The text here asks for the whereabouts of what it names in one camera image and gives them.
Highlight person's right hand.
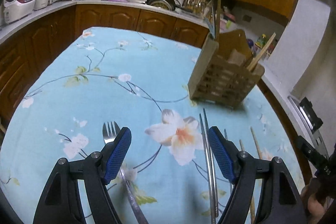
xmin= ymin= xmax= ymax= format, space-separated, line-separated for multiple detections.
xmin=300 ymin=178 xmax=326 ymax=223

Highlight green bottle on counter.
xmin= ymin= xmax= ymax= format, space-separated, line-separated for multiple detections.
xmin=256 ymin=34 xmax=268 ymax=49

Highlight steel chopstick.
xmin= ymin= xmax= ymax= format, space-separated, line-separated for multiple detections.
xmin=203 ymin=0 xmax=219 ymax=40
xmin=199 ymin=114 xmax=216 ymax=223
xmin=202 ymin=109 xmax=219 ymax=220

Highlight bamboo chopstick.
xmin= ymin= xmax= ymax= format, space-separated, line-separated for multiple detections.
xmin=250 ymin=126 xmax=263 ymax=159
xmin=239 ymin=139 xmax=256 ymax=224

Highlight white rice cooker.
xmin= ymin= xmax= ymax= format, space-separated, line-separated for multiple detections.
xmin=3 ymin=0 xmax=36 ymax=24

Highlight silver metal fork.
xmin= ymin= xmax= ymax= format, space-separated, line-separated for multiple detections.
xmin=102 ymin=122 xmax=148 ymax=224

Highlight light blue floral tablecloth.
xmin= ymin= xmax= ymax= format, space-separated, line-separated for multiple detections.
xmin=1 ymin=27 xmax=304 ymax=223

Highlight black wok in sink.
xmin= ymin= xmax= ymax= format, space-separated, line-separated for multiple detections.
xmin=145 ymin=0 xmax=186 ymax=11

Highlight brown wooden chopstick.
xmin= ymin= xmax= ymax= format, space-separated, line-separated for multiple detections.
xmin=215 ymin=0 xmax=221 ymax=42

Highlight small white steel pot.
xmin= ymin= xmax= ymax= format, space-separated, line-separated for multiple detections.
xmin=34 ymin=0 xmax=50 ymax=11

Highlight wooden utensil holder caddy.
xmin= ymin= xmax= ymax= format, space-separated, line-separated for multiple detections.
xmin=187 ymin=29 xmax=265 ymax=108

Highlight wooden lower cabinets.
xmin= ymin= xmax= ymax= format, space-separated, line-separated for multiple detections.
xmin=1 ymin=4 xmax=209 ymax=126

